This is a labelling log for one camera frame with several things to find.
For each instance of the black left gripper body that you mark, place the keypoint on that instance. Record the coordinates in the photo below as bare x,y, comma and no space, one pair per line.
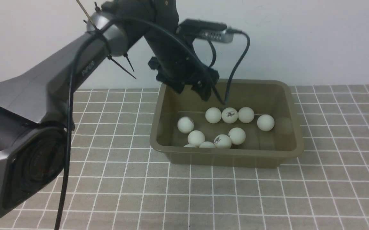
186,73

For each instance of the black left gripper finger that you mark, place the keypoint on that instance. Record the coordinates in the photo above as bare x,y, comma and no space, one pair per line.
204,90
178,87

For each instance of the olive plastic bin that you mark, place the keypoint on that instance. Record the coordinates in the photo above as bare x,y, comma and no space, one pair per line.
260,150

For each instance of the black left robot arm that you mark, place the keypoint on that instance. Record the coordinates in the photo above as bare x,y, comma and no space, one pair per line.
36,108

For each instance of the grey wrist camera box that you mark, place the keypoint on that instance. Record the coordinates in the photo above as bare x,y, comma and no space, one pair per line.
193,29

